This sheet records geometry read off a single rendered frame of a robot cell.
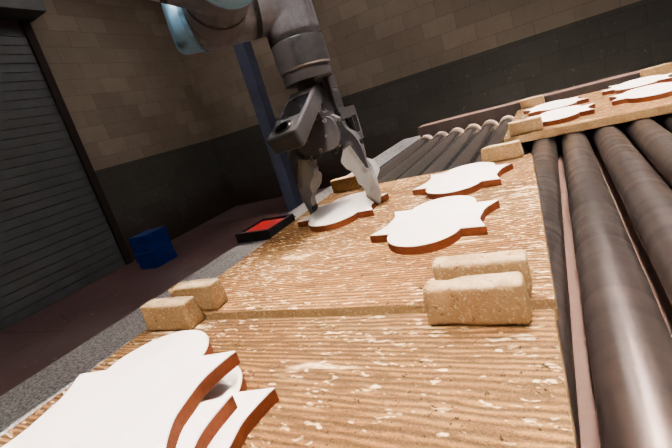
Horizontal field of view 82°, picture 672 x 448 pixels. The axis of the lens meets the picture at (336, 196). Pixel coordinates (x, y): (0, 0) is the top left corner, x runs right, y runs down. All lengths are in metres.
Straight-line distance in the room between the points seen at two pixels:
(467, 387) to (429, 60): 5.23
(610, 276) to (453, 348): 0.13
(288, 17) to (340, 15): 5.21
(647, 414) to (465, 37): 5.17
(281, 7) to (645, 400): 0.51
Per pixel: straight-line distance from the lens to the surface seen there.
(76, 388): 0.32
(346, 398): 0.23
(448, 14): 5.37
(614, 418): 0.24
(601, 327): 0.29
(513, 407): 0.21
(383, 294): 0.31
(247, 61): 5.06
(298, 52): 0.55
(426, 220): 0.42
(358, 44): 5.65
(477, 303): 0.25
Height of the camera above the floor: 1.08
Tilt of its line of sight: 12 degrees down
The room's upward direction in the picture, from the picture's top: 17 degrees counter-clockwise
